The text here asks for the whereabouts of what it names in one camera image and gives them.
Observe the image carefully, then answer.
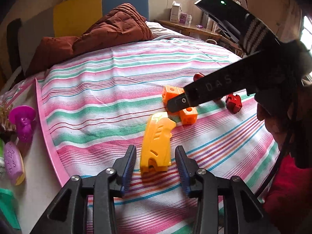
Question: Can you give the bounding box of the red glossy cylinder case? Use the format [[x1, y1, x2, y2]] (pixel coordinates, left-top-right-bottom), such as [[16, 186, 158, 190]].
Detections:
[[193, 73, 204, 81]]

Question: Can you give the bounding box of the lime green white toy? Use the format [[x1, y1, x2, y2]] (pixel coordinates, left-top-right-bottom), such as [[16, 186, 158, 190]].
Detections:
[[0, 139, 6, 178]]

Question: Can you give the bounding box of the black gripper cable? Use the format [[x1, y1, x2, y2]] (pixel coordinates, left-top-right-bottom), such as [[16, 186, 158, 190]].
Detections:
[[253, 126, 297, 199]]

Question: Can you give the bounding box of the white carton box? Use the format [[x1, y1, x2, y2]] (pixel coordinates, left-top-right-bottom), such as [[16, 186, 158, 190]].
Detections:
[[170, 1, 181, 23]]

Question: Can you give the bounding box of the brown pegged massage brush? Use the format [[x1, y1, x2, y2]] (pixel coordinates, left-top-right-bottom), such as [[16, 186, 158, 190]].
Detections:
[[0, 104, 16, 142]]

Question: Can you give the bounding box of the wooden bedside table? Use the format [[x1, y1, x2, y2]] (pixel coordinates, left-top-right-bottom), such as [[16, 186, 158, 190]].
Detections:
[[154, 19, 222, 41]]

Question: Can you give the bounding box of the pink shallow tray box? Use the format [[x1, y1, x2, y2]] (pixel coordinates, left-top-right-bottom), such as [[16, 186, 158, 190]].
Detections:
[[0, 78, 72, 234]]

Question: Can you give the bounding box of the person's right hand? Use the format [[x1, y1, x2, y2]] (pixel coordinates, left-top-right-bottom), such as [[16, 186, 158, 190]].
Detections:
[[257, 83, 311, 168]]

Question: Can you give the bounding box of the brown quilted blanket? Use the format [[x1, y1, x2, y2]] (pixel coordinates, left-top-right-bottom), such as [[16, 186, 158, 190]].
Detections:
[[25, 3, 153, 77]]

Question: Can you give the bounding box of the purple patterned egg shell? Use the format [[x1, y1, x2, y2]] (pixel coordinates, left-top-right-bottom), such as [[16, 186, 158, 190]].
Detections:
[[3, 142, 25, 186]]

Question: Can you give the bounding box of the purple small box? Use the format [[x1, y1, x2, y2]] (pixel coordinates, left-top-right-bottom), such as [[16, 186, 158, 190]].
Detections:
[[179, 13, 192, 24]]

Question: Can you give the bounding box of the orange plastic shell piece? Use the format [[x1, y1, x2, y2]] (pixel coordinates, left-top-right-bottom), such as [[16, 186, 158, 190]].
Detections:
[[140, 112, 176, 174]]

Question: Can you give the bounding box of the grey yellow blue headboard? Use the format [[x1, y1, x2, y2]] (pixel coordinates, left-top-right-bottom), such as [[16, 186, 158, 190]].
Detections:
[[18, 0, 149, 72]]

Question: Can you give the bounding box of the green plastic spool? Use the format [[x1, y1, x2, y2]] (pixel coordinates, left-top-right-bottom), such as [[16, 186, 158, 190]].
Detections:
[[0, 188, 21, 230]]

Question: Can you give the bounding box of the red garment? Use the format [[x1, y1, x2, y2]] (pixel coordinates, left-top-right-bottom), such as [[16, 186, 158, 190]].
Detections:
[[263, 156, 311, 233]]

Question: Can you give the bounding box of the orange perforated cube block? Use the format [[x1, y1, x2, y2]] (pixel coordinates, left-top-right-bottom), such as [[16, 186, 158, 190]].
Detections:
[[162, 85, 198, 125]]

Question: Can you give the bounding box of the pale pillow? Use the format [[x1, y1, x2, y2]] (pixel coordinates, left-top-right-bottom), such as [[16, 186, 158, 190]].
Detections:
[[145, 21, 194, 41]]

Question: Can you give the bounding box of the magenta plastic funnel cup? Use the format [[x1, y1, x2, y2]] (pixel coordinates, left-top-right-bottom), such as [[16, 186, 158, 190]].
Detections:
[[8, 105, 36, 143]]

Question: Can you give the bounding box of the striped bed cover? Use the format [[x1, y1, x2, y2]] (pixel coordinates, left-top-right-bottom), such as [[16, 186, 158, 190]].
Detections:
[[1, 37, 278, 233]]

